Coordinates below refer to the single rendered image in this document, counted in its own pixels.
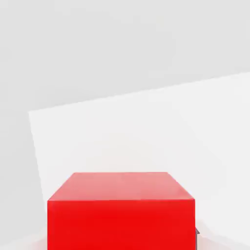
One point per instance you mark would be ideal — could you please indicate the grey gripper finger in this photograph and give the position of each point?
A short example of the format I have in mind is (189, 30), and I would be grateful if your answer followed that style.
(196, 239)

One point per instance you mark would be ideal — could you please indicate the small red cube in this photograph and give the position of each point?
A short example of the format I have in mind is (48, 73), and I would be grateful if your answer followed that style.
(121, 224)

